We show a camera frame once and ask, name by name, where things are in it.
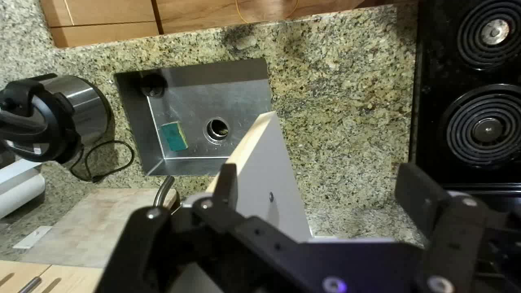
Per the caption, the stainless steel sink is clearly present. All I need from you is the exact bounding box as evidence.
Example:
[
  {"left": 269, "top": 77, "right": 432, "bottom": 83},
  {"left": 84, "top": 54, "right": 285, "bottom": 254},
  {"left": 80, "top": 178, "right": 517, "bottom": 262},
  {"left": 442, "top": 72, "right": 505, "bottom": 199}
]
[{"left": 113, "top": 57, "right": 274, "bottom": 178}]

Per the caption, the metal cabinet bar handle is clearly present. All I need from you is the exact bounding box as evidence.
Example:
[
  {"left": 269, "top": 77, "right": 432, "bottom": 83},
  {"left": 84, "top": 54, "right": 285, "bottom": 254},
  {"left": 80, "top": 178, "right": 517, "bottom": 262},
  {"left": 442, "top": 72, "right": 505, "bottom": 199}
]
[{"left": 18, "top": 275, "right": 44, "bottom": 293}]

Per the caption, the black round cup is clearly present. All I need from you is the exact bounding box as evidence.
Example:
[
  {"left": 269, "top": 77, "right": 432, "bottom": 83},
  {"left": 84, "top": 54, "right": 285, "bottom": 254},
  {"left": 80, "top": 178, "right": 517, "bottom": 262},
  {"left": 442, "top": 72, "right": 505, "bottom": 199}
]
[{"left": 139, "top": 70, "right": 168, "bottom": 100}]

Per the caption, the metal gooseneck faucet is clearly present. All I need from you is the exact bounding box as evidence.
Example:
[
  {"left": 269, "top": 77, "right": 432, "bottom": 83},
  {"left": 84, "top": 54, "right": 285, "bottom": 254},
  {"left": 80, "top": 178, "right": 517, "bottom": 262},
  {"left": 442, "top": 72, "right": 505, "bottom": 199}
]
[{"left": 154, "top": 175, "right": 178, "bottom": 210}]

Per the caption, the black electric stove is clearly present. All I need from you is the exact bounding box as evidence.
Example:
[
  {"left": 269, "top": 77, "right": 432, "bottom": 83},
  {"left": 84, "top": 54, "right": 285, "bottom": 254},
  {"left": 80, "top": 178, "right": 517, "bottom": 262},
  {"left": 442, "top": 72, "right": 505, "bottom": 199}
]
[{"left": 409, "top": 0, "right": 521, "bottom": 218}]

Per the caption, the light wood cabinet door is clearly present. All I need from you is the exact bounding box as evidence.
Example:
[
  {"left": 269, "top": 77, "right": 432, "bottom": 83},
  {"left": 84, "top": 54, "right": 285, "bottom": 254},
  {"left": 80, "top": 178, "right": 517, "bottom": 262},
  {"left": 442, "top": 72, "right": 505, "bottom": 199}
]
[
  {"left": 0, "top": 259, "right": 51, "bottom": 293},
  {"left": 38, "top": 262, "right": 105, "bottom": 293}
]

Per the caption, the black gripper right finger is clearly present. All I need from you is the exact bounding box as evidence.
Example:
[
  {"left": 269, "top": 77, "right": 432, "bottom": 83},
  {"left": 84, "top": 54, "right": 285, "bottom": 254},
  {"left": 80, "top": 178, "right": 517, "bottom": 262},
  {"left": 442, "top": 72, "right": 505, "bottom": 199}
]
[{"left": 394, "top": 161, "right": 521, "bottom": 293}]

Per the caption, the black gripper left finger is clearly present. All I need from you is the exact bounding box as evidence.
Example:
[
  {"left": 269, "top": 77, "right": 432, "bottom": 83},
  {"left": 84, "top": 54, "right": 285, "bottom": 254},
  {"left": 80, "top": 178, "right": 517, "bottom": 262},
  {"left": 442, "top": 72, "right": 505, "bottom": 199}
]
[{"left": 97, "top": 161, "right": 307, "bottom": 293}]

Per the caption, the white paper towel roll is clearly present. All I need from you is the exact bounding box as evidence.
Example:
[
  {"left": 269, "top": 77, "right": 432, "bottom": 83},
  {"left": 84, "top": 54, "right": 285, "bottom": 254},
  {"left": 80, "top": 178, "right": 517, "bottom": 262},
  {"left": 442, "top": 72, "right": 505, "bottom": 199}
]
[{"left": 0, "top": 160, "right": 48, "bottom": 220}]

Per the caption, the wood cabinet door white inside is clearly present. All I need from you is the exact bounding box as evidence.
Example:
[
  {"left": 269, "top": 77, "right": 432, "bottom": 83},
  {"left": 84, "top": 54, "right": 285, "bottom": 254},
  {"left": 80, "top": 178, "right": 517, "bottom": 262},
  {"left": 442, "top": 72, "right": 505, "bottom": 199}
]
[{"left": 207, "top": 111, "right": 315, "bottom": 243}]

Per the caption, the black cooker power cord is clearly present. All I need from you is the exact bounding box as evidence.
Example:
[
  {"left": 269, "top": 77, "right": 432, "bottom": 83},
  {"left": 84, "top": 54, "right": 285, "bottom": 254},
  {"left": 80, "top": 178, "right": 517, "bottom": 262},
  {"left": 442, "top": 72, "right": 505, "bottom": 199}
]
[{"left": 70, "top": 139, "right": 137, "bottom": 184}]

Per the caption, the green sponge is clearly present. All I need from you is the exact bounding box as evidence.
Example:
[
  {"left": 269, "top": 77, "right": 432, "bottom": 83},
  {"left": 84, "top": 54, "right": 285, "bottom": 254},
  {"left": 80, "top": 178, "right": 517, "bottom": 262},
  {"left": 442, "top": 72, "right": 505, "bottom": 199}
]
[{"left": 162, "top": 121, "right": 191, "bottom": 155}]

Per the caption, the black coil stove burner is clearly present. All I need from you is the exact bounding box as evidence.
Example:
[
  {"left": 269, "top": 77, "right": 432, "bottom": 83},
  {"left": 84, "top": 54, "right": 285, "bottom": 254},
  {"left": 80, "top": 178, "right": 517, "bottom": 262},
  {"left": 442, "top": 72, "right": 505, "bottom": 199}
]
[
  {"left": 438, "top": 83, "right": 521, "bottom": 170},
  {"left": 455, "top": 0, "right": 521, "bottom": 70}
]

